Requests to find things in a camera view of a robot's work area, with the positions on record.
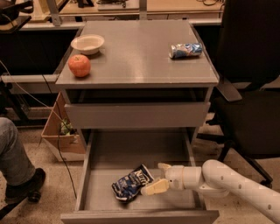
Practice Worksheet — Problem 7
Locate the red apple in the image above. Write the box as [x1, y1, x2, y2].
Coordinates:
[68, 54, 91, 78]

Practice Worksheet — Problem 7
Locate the black office chair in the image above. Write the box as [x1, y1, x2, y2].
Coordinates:
[198, 0, 280, 187]

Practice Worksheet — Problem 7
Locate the grey drawer cabinet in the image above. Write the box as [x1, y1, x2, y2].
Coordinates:
[56, 20, 219, 140]

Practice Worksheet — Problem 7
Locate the blue chip bag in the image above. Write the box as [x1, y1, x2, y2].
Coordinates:
[111, 164, 154, 202]

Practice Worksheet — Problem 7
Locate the white bowl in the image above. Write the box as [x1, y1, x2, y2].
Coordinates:
[71, 34, 105, 55]

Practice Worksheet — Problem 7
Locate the background wooden desk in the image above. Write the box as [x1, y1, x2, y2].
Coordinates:
[24, 0, 226, 30]

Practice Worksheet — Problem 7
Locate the black cable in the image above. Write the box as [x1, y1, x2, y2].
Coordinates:
[41, 73, 78, 200]

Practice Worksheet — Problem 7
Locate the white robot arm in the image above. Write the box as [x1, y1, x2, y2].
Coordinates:
[141, 159, 280, 224]

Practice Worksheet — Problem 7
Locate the open middle drawer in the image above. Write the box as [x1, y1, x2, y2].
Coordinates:
[60, 129, 219, 224]

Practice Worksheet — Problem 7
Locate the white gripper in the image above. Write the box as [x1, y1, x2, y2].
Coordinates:
[141, 163, 185, 196]

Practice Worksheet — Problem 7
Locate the black shoe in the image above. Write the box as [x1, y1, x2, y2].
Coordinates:
[5, 168, 46, 204]

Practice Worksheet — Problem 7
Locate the green item in box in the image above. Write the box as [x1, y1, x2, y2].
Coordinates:
[59, 118, 74, 136]

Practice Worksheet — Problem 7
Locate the closed top drawer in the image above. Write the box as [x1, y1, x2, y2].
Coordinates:
[65, 102, 210, 129]

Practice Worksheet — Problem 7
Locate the cardboard box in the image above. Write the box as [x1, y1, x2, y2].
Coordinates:
[41, 93, 85, 162]

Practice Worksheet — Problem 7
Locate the person leg in jeans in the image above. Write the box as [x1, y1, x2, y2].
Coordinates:
[0, 117, 35, 186]

